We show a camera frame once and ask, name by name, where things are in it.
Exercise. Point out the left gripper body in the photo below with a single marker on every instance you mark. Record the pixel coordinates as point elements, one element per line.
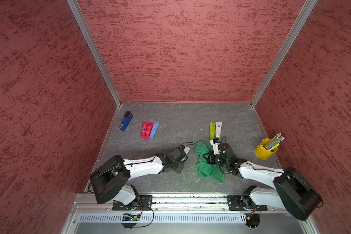
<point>177,167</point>

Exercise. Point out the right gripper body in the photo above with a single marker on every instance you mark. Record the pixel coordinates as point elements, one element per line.
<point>221,161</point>

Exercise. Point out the green microfiber cloth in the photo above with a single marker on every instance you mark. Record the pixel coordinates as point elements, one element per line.
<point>204,169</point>

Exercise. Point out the lime green toothpaste tube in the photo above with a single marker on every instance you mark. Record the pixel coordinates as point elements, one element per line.
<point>212,127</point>

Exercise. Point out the blue toothpaste tube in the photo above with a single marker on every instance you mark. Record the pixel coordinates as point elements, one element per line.
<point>154,130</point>

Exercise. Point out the pink toothpaste tube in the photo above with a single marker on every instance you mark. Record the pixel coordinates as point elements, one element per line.
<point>149,130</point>
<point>144,129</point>

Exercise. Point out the white tube pink cap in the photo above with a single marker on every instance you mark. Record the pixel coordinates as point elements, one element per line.
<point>186,150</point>

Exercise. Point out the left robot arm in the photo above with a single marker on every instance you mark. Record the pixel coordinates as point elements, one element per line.
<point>109,181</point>

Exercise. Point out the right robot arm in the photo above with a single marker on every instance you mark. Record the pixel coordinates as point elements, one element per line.
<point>286,188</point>

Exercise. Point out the white tube orange cap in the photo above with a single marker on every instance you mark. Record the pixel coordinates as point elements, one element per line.
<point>218,127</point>

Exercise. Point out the yellow cup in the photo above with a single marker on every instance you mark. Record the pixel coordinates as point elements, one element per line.
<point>262,153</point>

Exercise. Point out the pencils in cup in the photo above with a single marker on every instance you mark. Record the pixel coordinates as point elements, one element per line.
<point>274,142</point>

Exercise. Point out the blue stapler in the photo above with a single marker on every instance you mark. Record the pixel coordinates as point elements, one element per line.
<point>126,120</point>

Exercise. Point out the left corner aluminium profile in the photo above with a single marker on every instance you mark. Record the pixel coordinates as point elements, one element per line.
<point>77,13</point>

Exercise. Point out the corner aluminium profile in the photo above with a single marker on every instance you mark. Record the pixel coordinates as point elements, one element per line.
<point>293,33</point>
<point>77,13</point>

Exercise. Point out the right corner aluminium profile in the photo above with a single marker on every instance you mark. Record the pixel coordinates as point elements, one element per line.
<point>293,33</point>

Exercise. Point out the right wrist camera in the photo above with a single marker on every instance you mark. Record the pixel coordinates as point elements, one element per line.
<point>215,144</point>

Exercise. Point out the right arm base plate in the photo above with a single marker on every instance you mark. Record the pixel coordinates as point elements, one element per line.
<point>243,203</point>

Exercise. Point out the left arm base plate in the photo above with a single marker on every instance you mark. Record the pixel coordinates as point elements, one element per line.
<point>142,202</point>

